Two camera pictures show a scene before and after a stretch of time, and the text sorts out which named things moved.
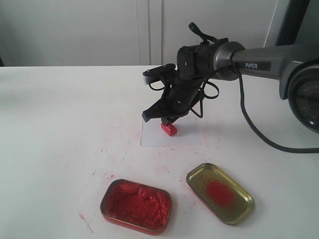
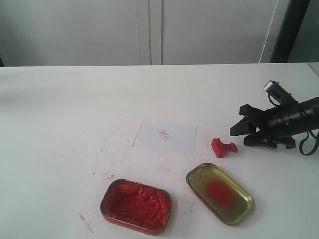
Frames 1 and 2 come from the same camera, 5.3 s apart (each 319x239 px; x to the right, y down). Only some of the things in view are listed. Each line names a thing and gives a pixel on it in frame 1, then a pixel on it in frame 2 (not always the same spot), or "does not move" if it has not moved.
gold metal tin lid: [219, 194] does not move
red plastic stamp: [169, 129] -> [220, 148]
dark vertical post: [294, 15] does not move
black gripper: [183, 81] -> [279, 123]
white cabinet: [112, 33] does not move
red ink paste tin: [142, 208] does not move
